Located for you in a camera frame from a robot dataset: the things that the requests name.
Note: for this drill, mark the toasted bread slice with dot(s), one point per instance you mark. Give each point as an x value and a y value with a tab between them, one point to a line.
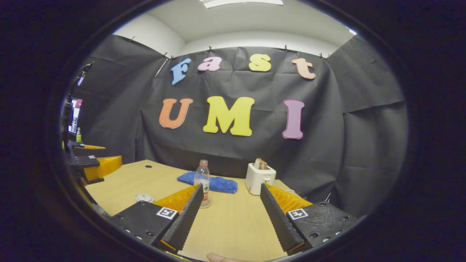
260	163

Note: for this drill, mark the round coaster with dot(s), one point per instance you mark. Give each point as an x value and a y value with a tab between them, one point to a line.
206	205

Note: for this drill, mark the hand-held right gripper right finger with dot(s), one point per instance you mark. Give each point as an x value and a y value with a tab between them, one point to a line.
278	218

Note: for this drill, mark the white toaster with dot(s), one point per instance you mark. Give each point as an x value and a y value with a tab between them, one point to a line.
258	180

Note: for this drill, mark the white ceramic teacup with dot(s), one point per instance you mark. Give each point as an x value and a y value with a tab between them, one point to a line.
144	199

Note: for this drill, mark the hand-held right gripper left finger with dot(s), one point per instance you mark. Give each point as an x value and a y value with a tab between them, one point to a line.
184	218

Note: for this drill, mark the computer monitor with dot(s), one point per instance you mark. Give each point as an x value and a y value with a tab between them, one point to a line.
75	116

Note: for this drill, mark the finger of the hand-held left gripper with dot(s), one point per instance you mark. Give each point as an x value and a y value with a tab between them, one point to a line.
87	150
105	166

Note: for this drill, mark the clear plastic water bottle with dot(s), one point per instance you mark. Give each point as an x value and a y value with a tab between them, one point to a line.
202	178

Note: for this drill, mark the blue towel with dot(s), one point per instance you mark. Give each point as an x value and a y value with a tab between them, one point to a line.
220	183

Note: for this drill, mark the green drink bottle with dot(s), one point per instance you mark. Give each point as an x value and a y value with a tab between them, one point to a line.
78	135

